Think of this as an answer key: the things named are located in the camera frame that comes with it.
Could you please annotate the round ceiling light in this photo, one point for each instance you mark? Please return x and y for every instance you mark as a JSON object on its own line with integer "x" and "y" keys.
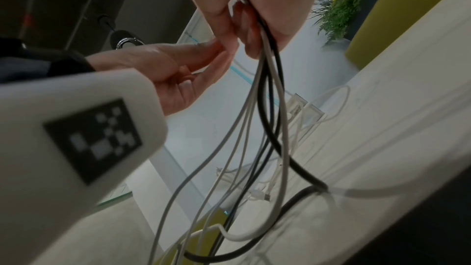
{"x": 127, "y": 41}

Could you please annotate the white drawer box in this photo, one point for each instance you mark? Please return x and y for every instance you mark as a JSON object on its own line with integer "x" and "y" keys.
{"x": 312, "y": 112}

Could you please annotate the green bench sofa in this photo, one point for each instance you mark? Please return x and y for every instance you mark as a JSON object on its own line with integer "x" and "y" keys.
{"x": 208, "y": 223}
{"x": 397, "y": 10}

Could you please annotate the grey round ceiling sensor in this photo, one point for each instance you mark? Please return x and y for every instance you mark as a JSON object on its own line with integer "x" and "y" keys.
{"x": 105, "y": 21}

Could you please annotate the person's left hand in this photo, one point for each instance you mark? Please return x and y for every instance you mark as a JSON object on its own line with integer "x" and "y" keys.
{"x": 165, "y": 66}

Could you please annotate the beige table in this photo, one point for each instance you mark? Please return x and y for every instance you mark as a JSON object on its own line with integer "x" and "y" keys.
{"x": 404, "y": 98}

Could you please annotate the green leafy plant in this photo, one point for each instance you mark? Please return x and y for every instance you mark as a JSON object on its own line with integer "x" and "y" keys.
{"x": 342, "y": 5}

